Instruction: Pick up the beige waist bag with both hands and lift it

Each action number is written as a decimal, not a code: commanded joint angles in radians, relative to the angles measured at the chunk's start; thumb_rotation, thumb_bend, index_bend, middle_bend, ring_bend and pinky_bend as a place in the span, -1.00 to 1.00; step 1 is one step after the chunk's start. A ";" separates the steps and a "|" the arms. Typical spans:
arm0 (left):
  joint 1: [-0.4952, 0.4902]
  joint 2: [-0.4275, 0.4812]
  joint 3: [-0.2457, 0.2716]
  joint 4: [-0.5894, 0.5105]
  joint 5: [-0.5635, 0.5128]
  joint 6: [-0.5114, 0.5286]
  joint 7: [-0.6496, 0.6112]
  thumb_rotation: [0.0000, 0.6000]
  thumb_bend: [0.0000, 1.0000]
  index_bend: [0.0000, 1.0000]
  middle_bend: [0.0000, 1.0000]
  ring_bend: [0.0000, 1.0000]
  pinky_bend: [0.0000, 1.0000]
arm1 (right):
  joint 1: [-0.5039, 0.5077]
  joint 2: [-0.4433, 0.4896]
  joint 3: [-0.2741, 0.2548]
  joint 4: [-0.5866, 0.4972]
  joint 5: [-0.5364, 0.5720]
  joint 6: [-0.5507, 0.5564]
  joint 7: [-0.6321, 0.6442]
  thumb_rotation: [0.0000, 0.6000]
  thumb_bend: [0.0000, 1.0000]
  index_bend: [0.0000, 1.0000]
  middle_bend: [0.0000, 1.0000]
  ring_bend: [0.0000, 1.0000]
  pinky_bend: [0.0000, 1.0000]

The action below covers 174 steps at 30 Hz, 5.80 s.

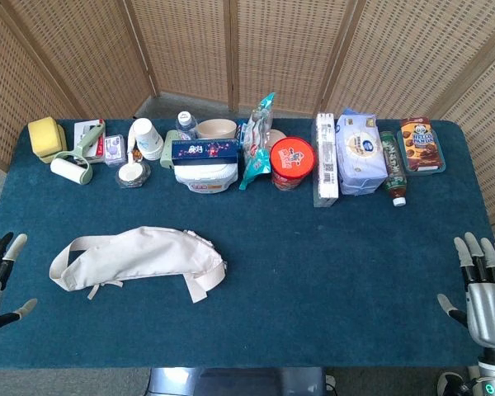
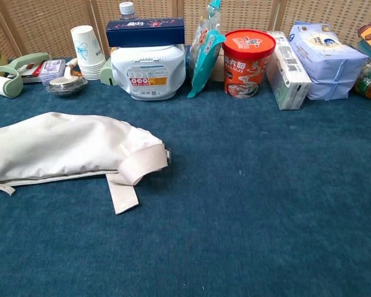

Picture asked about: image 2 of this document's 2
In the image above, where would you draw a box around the beige cloth bag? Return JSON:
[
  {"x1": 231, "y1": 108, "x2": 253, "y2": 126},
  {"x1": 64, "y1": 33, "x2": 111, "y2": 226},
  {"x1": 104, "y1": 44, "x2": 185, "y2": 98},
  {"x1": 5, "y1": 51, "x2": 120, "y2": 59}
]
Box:
[{"x1": 0, "y1": 111, "x2": 172, "y2": 215}]

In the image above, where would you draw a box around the teal snack bag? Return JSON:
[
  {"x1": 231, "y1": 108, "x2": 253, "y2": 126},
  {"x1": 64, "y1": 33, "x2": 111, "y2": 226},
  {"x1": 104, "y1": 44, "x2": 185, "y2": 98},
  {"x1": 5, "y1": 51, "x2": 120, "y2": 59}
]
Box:
[{"x1": 187, "y1": 0, "x2": 226, "y2": 99}]

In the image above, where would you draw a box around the blue table cloth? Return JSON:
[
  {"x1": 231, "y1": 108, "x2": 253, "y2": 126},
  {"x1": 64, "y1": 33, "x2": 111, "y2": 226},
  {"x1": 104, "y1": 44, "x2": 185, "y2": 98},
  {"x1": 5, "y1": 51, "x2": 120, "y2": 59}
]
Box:
[{"x1": 0, "y1": 45, "x2": 371, "y2": 297}]

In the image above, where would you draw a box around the white plastic detergent tub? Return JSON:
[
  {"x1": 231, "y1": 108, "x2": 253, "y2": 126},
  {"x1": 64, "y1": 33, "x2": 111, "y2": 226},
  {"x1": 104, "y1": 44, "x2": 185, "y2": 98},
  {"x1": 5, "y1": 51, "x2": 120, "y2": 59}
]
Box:
[{"x1": 110, "y1": 44, "x2": 187, "y2": 101}]

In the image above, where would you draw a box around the orange instant noodle cup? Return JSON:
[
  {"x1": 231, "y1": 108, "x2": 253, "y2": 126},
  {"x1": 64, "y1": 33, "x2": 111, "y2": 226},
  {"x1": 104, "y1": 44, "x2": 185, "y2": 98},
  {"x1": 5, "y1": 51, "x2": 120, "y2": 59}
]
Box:
[{"x1": 221, "y1": 28, "x2": 276, "y2": 99}]

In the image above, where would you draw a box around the pale green holder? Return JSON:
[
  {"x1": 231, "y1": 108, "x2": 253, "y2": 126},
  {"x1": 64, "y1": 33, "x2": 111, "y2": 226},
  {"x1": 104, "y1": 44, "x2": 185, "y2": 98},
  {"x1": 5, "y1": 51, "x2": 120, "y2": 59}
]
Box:
[{"x1": 99, "y1": 58, "x2": 118, "y2": 87}]

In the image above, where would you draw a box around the navy blue long box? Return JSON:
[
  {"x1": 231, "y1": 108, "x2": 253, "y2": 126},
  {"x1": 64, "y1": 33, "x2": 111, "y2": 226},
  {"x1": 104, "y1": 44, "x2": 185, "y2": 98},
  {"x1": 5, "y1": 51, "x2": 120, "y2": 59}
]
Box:
[{"x1": 106, "y1": 17, "x2": 186, "y2": 48}]

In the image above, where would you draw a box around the long white tissue box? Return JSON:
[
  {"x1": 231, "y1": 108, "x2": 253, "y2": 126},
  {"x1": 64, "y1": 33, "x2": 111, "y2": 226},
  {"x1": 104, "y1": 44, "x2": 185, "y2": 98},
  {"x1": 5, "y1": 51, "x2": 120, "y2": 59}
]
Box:
[{"x1": 265, "y1": 30, "x2": 312, "y2": 111}]

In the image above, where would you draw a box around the white paper cup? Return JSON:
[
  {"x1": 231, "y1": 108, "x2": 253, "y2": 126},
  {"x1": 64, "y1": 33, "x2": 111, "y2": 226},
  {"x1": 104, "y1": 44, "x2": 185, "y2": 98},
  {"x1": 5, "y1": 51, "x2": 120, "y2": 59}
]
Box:
[{"x1": 70, "y1": 25, "x2": 107, "y2": 81}]

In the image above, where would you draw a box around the clear water bottle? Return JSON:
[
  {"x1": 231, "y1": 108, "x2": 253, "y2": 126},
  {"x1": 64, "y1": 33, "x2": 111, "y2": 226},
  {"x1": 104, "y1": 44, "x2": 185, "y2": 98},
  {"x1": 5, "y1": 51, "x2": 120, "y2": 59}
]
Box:
[{"x1": 119, "y1": 1, "x2": 140, "y2": 21}]

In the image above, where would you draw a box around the small purple clear box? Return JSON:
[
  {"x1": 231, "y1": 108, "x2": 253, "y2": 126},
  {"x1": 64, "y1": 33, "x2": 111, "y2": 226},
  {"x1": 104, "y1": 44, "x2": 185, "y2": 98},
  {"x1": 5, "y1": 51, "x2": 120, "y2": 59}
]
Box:
[{"x1": 38, "y1": 58, "x2": 66, "y2": 86}]

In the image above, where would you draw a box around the blue white tissue pack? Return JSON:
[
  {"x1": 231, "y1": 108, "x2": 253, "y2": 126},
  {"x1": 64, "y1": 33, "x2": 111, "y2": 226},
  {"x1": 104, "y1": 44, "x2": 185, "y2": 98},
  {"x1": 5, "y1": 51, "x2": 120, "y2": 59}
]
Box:
[{"x1": 288, "y1": 20, "x2": 369, "y2": 101}]

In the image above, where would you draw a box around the red and white box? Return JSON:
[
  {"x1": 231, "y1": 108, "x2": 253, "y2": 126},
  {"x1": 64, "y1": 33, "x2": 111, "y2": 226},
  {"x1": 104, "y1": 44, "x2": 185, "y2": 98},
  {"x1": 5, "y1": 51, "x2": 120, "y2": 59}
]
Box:
[{"x1": 20, "y1": 60, "x2": 47, "y2": 84}]

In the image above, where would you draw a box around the wicker folding screen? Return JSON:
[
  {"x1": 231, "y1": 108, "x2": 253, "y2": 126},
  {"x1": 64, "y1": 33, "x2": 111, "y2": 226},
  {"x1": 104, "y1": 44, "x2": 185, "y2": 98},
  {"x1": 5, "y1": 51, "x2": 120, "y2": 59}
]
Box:
[{"x1": 0, "y1": 0, "x2": 371, "y2": 61}]

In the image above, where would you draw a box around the green lint roller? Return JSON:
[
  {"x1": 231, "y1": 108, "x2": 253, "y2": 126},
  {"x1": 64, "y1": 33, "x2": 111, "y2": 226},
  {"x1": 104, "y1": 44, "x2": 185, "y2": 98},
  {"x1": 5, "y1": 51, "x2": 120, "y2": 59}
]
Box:
[{"x1": 0, "y1": 52, "x2": 52, "y2": 99}]

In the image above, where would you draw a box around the green tea bottle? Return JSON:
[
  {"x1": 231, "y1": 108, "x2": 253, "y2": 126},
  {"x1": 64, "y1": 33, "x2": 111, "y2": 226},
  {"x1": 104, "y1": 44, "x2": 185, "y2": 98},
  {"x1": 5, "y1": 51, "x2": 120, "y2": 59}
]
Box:
[{"x1": 354, "y1": 60, "x2": 371, "y2": 105}]

